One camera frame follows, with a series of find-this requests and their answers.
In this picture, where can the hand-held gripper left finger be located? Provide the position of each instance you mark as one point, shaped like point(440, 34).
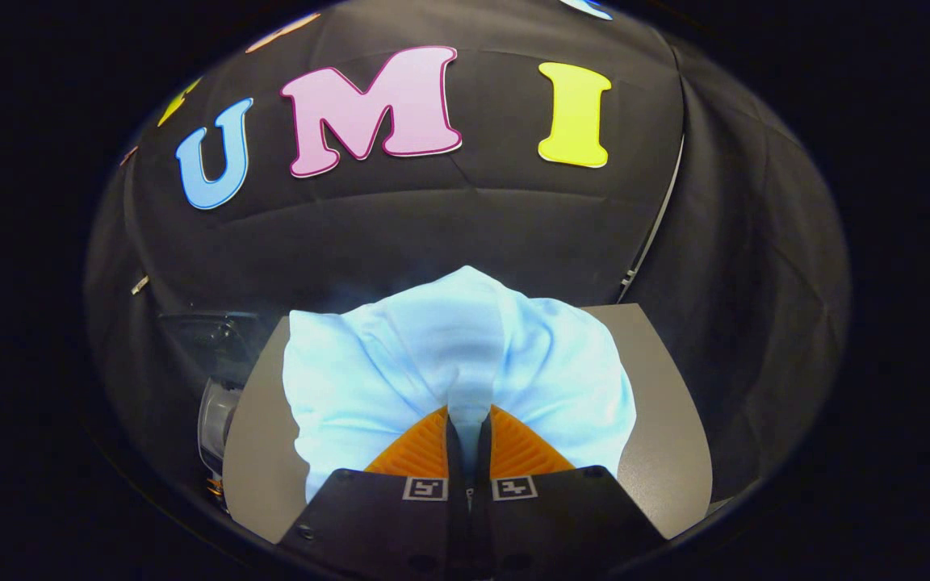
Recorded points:
point(454, 452)

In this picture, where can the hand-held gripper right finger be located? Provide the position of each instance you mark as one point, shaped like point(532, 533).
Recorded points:
point(483, 452)

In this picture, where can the light blue garment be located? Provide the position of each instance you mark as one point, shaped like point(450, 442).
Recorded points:
point(384, 371)

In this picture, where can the dark washing machine lid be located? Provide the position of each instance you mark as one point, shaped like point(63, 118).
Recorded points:
point(215, 339)

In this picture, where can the grey side table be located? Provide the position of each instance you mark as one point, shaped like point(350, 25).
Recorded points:
point(667, 436)

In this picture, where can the black backdrop cloth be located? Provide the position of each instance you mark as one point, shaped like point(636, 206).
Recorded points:
point(449, 218)

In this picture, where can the white clip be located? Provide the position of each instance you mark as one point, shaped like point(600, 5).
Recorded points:
point(140, 284)

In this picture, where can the red clip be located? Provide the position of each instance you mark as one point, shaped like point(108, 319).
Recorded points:
point(127, 155)

